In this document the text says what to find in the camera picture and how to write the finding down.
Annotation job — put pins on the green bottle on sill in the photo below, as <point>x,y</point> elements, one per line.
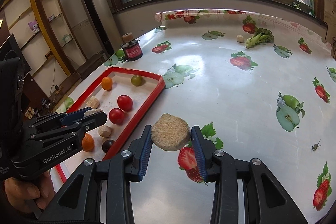
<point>311,4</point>

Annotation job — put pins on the cork cylinder with hole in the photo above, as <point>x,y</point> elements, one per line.
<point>170,133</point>

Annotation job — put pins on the red tomato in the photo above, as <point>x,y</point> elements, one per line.
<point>116,116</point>
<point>125,103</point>

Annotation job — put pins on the purple plush toy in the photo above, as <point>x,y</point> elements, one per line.
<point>33,25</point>

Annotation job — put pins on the person's left hand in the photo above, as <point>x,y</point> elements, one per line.
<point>18,192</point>

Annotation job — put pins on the wooden wall shelf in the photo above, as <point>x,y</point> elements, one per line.
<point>54,50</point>

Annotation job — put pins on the dark purple plum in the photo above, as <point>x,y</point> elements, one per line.
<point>107,144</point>

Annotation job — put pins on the tiny cork piece far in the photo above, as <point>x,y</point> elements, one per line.
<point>240,39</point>

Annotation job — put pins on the standing air conditioner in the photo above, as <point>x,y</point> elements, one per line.
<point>103,23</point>

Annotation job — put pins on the wooden low cabinet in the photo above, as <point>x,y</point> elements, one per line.
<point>34,99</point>

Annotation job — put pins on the fruit print tablecloth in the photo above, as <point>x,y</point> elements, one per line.
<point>272,102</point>

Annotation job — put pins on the orange fruit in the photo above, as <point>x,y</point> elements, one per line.
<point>88,143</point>
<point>107,83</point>

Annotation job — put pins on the green grape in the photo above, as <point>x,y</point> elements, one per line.
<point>137,80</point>

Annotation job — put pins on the red rimmed white tray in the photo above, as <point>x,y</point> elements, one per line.
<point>143,97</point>

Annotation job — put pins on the black motor with cork wheel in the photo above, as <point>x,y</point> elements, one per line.
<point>131,47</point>

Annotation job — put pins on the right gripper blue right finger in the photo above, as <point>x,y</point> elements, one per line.
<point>203,150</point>

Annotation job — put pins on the orange fruit front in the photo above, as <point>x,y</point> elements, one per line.
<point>88,143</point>

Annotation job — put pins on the green leafy vegetable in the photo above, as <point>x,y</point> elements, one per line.
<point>261,36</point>

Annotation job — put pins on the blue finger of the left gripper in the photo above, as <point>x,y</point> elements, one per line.
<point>70,118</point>
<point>86,124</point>

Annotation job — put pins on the cork block front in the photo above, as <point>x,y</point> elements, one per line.
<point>93,102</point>

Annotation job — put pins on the wooden stool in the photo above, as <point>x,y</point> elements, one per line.
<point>91,65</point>

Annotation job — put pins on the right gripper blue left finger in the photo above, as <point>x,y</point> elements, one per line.
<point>141,149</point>

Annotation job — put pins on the small green insect toy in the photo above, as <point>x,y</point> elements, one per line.
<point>315,146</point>

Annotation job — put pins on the black television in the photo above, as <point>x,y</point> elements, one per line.
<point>11,50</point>

